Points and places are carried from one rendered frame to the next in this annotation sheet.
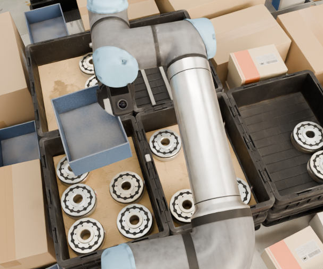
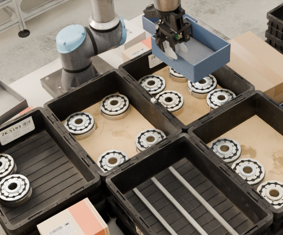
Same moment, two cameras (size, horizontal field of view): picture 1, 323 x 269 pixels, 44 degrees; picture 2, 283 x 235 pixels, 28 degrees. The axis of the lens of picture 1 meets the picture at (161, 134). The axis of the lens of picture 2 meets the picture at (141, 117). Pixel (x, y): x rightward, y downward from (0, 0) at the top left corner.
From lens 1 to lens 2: 186 cm
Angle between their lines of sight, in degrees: 75
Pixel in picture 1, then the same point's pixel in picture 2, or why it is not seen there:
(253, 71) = (75, 210)
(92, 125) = (194, 61)
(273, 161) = (47, 165)
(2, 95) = not seen: outside the picture
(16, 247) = not seen: hidden behind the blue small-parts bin
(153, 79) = (195, 209)
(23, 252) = not seen: hidden behind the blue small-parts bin
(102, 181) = (194, 106)
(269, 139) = (53, 183)
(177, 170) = (133, 132)
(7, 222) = (244, 56)
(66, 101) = (221, 54)
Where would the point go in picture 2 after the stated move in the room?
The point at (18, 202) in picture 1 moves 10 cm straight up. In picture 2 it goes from (246, 67) to (247, 45)
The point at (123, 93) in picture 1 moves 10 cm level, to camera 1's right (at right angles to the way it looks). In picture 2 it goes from (152, 8) to (119, 18)
